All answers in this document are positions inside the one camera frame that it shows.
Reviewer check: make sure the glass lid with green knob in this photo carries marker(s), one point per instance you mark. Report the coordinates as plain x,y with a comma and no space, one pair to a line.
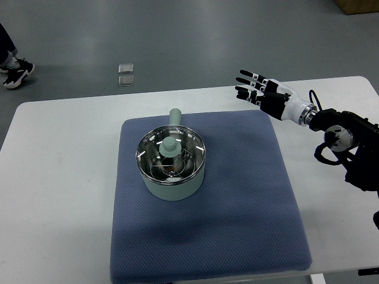
171,155

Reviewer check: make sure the upper metal floor plate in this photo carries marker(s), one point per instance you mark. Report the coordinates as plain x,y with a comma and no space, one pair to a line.
125,68

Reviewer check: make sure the blue quilted mat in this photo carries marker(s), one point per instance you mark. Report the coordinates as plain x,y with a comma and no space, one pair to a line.
243,220

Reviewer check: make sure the dark trouser leg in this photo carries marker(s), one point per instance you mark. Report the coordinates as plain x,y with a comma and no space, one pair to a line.
8,48

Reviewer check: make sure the brown cardboard box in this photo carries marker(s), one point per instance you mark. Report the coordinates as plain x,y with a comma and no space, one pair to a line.
352,7

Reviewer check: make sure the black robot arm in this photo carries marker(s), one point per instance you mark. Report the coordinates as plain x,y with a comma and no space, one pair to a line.
350,141

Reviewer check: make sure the black and white sneaker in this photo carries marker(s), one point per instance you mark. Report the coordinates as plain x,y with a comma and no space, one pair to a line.
17,70

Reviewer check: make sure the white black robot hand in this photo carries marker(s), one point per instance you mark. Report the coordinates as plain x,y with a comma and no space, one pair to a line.
274,98

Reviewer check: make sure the green pot with steel interior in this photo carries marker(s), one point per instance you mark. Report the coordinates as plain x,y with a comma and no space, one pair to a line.
175,192

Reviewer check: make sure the black table control box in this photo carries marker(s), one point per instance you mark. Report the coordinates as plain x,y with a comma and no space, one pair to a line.
368,272

